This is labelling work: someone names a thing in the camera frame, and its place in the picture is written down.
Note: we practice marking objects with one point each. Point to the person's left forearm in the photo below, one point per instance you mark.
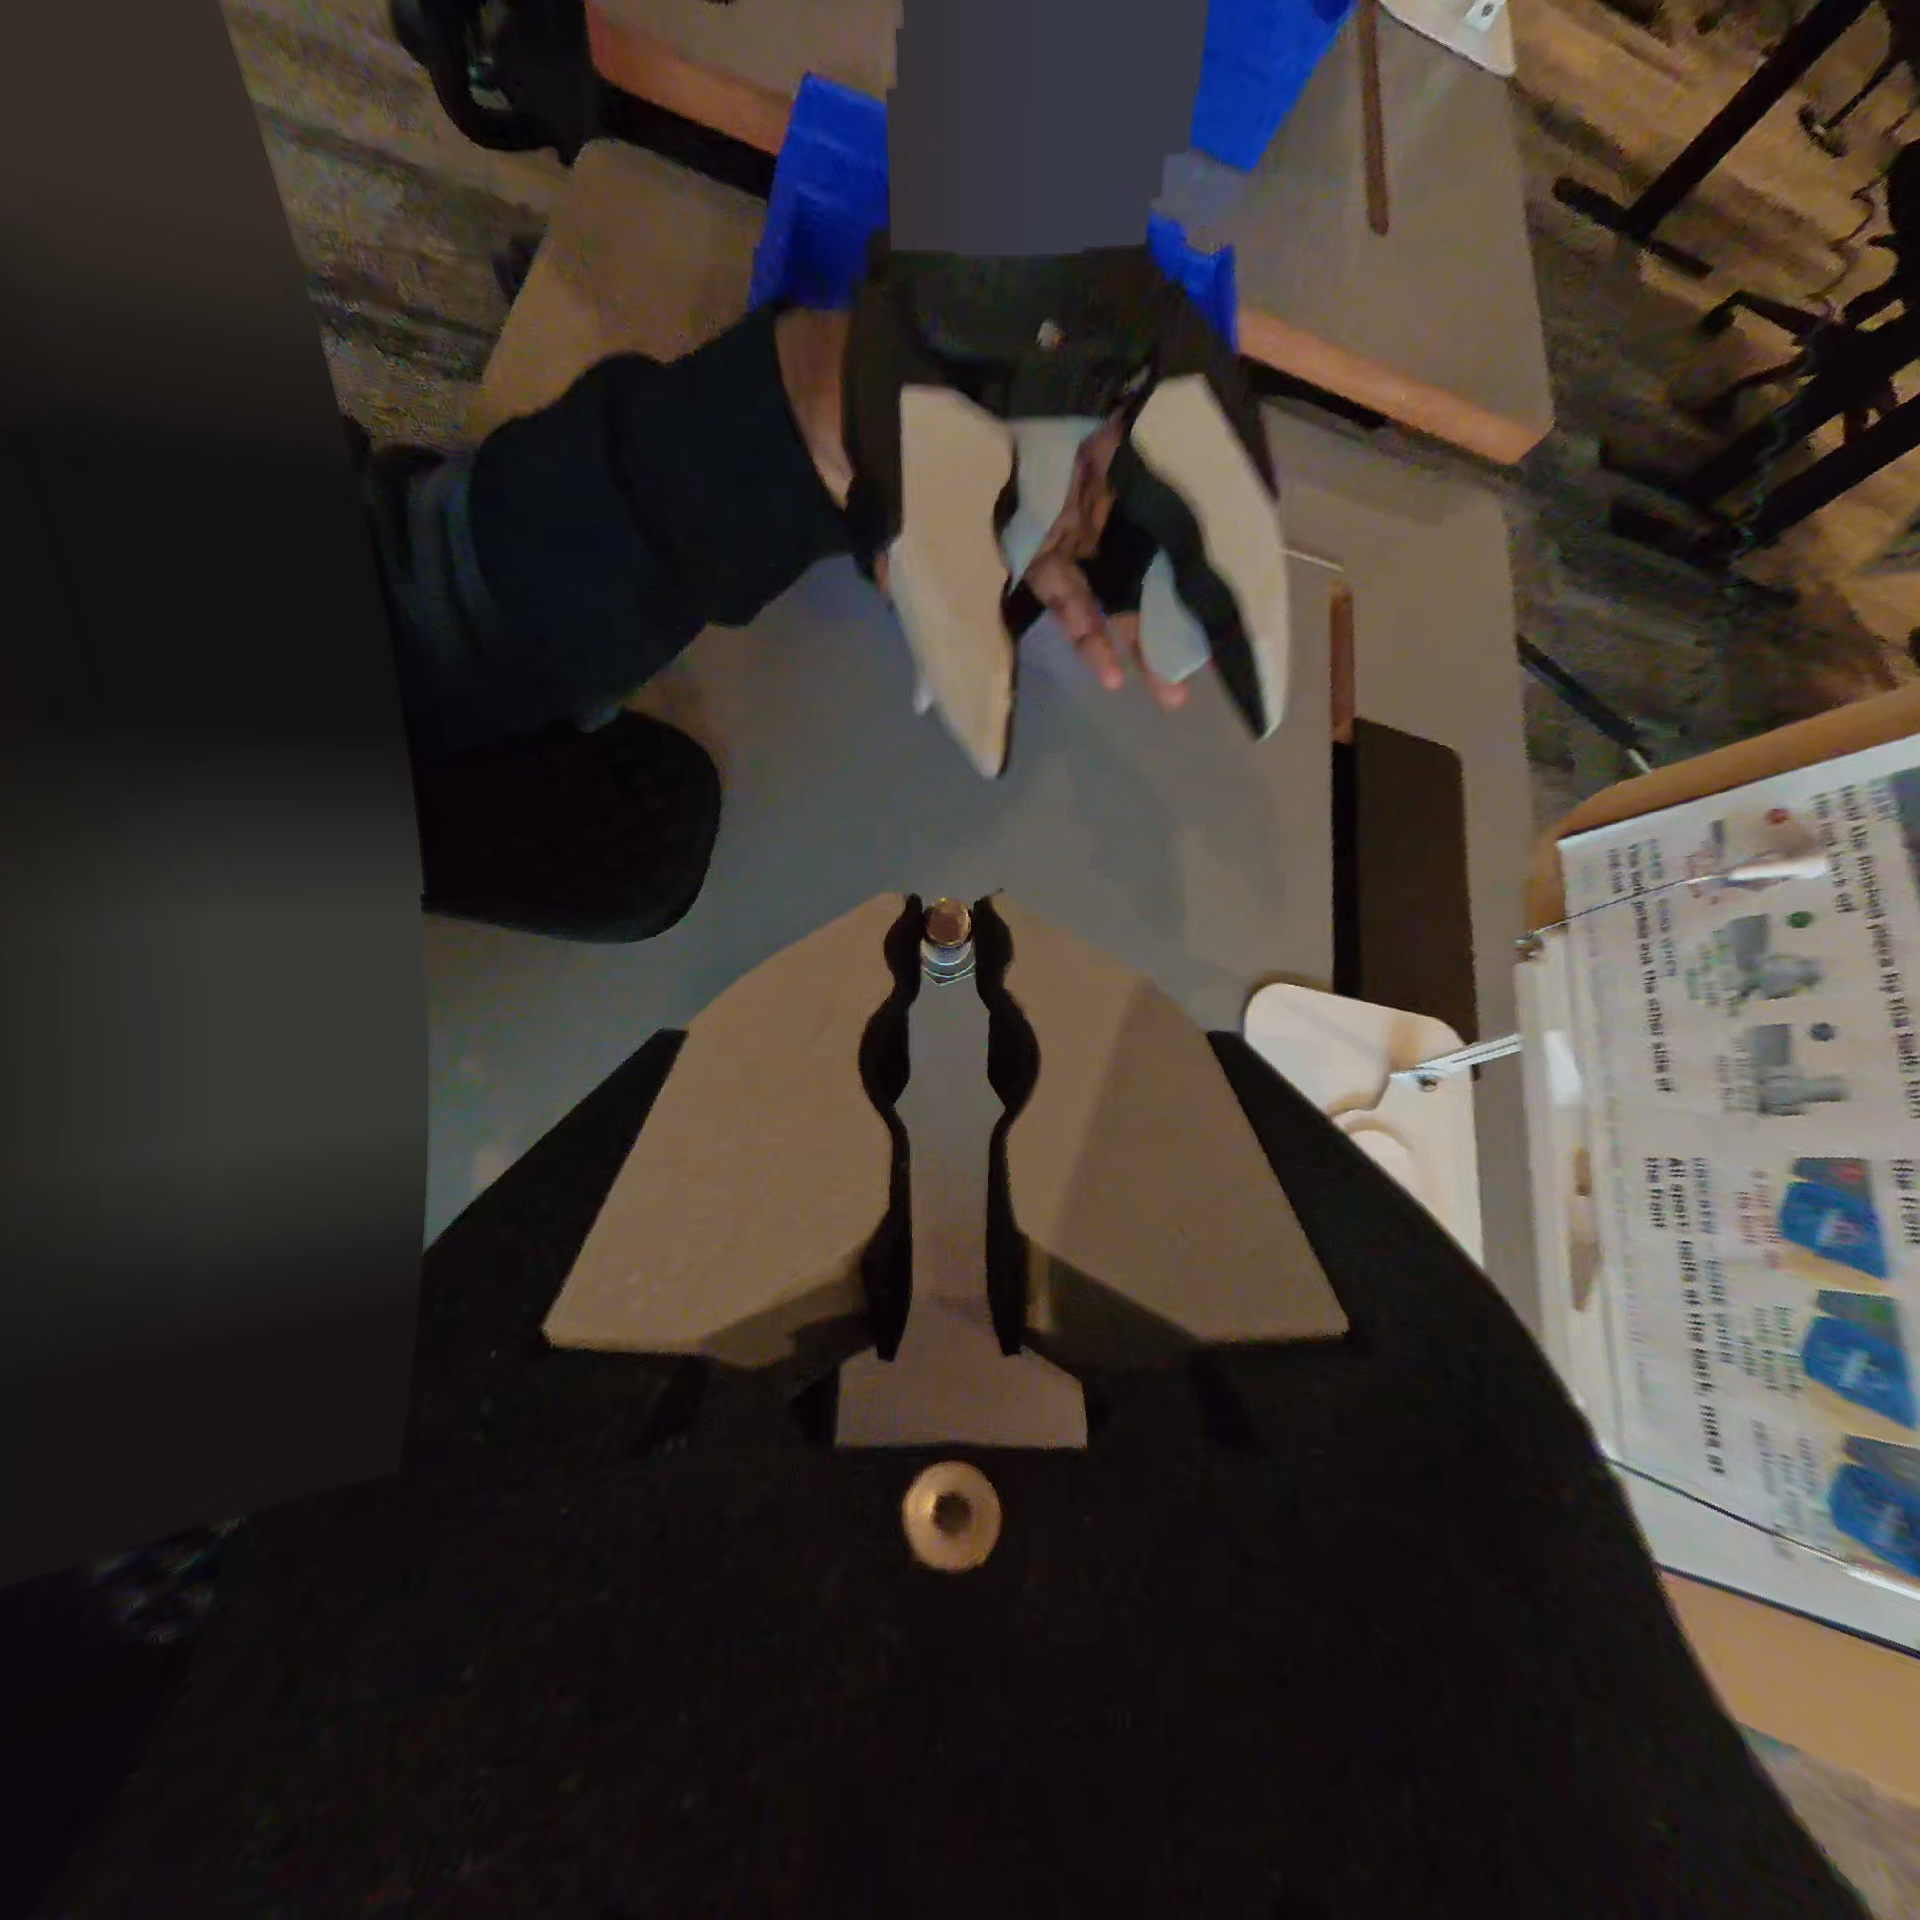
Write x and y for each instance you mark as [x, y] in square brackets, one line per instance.
[630, 480]

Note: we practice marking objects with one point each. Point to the black quilted armrest pad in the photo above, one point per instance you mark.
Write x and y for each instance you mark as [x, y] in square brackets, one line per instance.
[585, 826]

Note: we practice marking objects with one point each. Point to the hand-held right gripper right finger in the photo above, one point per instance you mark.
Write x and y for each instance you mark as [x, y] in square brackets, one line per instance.
[1154, 1185]

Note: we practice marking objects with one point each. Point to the silver hex nut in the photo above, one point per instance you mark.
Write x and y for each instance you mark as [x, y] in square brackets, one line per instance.
[944, 968]

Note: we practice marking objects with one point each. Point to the tan rounded wooden panel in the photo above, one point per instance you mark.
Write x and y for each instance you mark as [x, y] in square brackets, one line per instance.
[1650, 796]

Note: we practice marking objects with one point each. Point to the blue divided plastic bin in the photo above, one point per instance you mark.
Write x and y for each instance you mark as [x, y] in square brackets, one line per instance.
[1260, 76]

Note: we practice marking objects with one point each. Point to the grey desk with wooden edge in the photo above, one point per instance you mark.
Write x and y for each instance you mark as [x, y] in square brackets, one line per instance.
[1424, 224]

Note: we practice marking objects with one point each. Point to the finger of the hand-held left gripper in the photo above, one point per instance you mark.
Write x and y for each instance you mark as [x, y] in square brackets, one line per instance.
[1238, 540]
[954, 570]

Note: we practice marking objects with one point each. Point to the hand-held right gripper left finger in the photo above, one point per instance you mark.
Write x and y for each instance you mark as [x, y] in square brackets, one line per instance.
[721, 1185]

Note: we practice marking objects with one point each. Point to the silver hex bolt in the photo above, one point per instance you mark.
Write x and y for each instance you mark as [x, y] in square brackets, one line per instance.
[944, 916]

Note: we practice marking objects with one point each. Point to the person's left hand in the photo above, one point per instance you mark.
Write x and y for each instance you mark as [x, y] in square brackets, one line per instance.
[1084, 621]

